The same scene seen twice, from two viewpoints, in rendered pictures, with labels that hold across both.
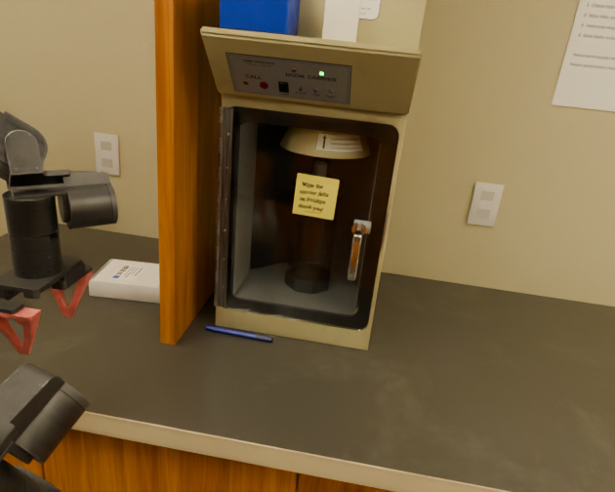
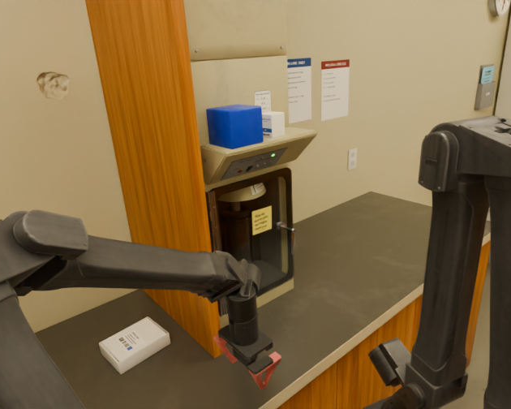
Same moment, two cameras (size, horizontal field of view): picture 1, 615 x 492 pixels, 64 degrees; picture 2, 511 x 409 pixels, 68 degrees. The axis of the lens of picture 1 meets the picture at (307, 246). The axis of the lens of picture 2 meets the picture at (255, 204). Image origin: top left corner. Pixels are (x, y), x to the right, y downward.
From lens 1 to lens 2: 0.79 m
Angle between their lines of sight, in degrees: 41
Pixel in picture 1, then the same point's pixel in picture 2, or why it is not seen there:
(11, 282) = (255, 349)
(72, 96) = not seen: outside the picture
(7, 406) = (405, 358)
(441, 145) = not seen: hidden behind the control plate
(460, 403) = (350, 282)
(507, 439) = (379, 283)
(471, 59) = not seen: hidden behind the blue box
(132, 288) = (151, 346)
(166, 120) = (203, 214)
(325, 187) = (265, 213)
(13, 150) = (236, 270)
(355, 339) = (288, 286)
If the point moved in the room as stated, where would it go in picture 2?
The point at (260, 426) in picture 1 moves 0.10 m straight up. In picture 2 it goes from (319, 347) to (319, 318)
